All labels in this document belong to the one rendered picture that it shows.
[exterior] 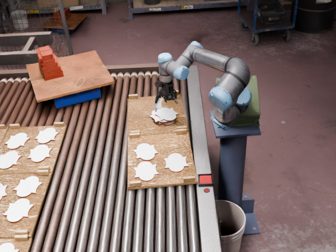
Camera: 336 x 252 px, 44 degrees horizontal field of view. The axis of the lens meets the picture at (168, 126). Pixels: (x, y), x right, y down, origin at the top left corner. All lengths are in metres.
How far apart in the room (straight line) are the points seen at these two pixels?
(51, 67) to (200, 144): 1.13
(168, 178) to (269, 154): 1.76
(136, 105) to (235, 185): 0.85
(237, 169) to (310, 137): 1.37
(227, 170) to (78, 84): 1.12
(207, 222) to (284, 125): 2.29
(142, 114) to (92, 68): 0.56
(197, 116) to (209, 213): 0.78
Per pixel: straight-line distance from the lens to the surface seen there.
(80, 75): 2.87
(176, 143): 2.34
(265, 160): 3.69
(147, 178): 2.13
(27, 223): 2.08
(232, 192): 2.91
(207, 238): 1.91
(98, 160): 2.32
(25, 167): 2.38
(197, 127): 2.49
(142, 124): 2.50
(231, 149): 2.66
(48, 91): 2.77
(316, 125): 4.17
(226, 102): 1.90
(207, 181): 2.13
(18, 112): 2.89
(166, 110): 2.53
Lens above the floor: 2.42
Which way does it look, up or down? 37 degrees down
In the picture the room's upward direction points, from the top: 3 degrees counter-clockwise
